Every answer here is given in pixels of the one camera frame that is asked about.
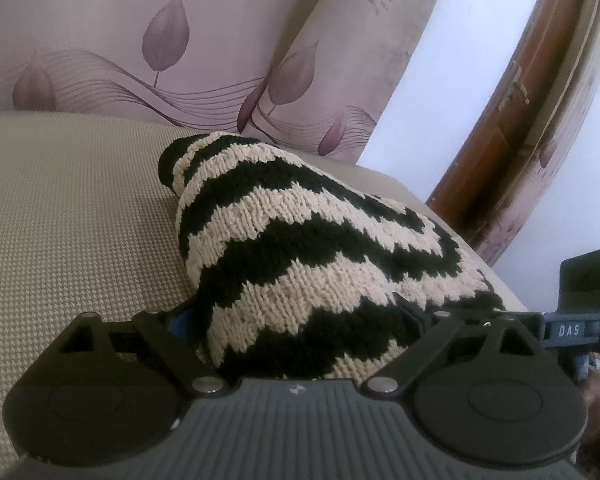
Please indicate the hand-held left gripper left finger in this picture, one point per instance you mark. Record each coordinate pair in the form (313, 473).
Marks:
(180, 322)

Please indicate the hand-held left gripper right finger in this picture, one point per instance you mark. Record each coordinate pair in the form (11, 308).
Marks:
(430, 341)

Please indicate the black and white striped knit sweater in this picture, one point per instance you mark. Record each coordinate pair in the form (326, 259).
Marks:
(290, 260)

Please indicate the grey woven mattress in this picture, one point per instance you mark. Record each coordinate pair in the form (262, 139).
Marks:
(80, 235)

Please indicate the brown wooden door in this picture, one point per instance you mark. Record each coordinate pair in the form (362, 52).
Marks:
(505, 150)

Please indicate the leaf print curtain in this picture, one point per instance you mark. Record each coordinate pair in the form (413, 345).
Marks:
(105, 35)

